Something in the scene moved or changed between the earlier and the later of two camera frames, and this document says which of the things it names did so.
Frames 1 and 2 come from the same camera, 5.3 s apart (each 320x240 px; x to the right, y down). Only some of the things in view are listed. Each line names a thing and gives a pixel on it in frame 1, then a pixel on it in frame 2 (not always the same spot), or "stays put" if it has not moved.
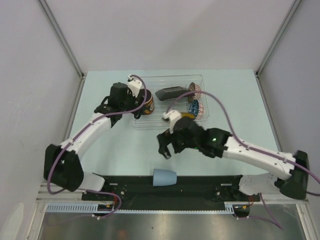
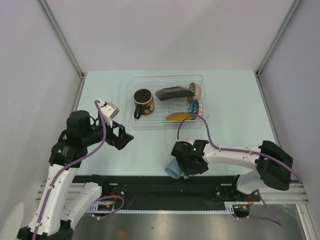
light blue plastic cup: [163, 177] to [173, 169]
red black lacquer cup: [149, 105] stays put
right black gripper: [165, 138] to [188, 171]
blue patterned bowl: [194, 107] stays put
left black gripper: [134, 106] to [123, 137]
